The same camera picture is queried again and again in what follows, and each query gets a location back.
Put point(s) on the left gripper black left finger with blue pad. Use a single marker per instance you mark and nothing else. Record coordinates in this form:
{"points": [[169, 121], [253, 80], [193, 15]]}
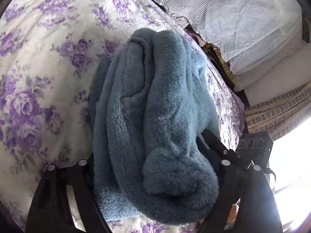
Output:
{"points": [[50, 208]]}

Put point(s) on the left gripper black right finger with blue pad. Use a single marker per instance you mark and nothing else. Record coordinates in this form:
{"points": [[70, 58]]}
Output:
{"points": [[243, 183]]}

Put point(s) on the blue fleece garment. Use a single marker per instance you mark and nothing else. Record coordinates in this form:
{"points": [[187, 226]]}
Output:
{"points": [[148, 104]]}

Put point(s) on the folded clothes pile under lace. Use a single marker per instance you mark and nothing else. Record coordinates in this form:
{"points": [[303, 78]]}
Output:
{"points": [[213, 53]]}

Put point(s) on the person's hand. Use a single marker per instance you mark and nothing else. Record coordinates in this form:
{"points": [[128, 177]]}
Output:
{"points": [[232, 214]]}

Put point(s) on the beige grid patterned curtain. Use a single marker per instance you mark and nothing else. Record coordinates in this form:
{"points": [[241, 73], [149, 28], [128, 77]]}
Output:
{"points": [[280, 115]]}

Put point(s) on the white lace cover cloth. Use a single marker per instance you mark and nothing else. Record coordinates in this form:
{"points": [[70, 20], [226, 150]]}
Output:
{"points": [[252, 35]]}

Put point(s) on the purple floral bedspread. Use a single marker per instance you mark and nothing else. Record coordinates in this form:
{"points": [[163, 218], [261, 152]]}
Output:
{"points": [[50, 50]]}

